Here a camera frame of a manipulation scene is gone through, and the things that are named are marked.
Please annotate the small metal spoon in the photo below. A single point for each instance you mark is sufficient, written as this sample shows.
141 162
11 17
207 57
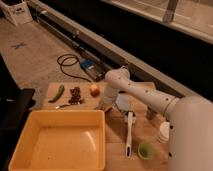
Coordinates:
66 105

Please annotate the dark red grape bunch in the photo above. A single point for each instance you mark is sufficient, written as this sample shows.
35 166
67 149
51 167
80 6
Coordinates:
76 96

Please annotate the white cardboard box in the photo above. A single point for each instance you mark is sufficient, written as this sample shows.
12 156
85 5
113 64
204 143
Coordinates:
17 13

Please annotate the red yellow apple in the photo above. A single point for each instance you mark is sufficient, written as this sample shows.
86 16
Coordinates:
94 90

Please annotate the green plastic cup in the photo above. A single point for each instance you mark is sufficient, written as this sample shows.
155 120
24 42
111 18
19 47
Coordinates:
146 150

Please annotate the black chair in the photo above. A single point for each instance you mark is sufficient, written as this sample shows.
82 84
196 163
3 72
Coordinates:
15 104

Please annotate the yellow plastic bin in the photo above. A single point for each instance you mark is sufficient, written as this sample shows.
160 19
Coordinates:
61 140

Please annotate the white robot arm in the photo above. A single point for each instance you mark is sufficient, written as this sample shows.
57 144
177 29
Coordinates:
190 117

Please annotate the green chili pepper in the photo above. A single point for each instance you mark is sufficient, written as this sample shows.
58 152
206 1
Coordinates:
58 94

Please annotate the blue grey power device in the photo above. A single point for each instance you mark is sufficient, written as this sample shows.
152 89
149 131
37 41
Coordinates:
92 69

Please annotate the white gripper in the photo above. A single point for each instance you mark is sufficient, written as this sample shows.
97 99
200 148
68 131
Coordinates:
109 95

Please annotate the white paper cup stack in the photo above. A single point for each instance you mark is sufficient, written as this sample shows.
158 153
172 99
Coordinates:
163 134

